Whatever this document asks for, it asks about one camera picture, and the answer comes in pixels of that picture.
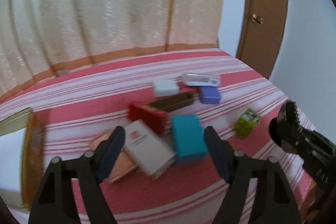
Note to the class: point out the brass door knob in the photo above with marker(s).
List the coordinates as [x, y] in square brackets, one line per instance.
[257, 19]

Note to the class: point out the green football toy block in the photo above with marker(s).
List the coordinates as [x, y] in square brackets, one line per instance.
[246, 123]

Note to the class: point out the teal toy block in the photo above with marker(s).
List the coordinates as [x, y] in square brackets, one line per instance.
[188, 139]

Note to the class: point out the cream floral curtain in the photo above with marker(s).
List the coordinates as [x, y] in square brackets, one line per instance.
[45, 39]

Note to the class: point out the purple toy block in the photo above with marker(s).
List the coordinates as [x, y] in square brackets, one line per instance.
[209, 95]

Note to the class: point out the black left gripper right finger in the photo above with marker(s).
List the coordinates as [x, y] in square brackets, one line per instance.
[273, 200]

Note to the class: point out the brown long box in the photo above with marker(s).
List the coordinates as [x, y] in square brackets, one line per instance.
[174, 102]

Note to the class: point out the gold metal tin tray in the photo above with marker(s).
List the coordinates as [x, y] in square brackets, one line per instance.
[22, 163]

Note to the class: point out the red toy block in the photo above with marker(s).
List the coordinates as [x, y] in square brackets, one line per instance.
[154, 118]

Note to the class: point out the copper pink box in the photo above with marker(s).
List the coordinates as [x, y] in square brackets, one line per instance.
[124, 164]

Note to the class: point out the clear plastic case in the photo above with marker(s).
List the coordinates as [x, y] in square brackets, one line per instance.
[197, 79]

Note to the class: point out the black toothed gear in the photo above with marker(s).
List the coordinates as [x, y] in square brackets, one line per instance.
[284, 128]

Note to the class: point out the white box red logo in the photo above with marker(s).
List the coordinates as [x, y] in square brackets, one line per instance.
[152, 155]

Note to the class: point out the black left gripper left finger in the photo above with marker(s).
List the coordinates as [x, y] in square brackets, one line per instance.
[54, 201]

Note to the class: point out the white small block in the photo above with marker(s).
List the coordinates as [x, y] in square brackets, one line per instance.
[162, 88]

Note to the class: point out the brown wooden door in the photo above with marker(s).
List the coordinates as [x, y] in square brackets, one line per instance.
[260, 43]

